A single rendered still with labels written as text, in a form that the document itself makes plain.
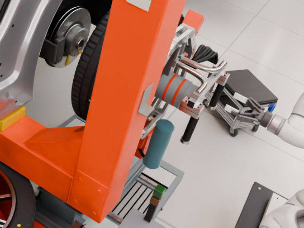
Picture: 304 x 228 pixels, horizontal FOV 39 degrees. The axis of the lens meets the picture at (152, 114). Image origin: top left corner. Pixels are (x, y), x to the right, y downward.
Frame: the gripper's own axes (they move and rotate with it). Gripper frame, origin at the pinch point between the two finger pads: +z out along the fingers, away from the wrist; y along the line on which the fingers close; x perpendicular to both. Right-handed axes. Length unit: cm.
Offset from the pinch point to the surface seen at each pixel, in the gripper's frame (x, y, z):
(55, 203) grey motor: -63, -59, 51
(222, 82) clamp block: 8.7, -2.5, 7.5
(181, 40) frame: 28.0, -20.0, 28.5
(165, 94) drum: 2.3, -24.1, 26.0
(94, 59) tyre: 16, -47, 53
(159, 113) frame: -21.1, -8.8, 29.9
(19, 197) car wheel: -32, -87, 53
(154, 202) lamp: -24, -60, 5
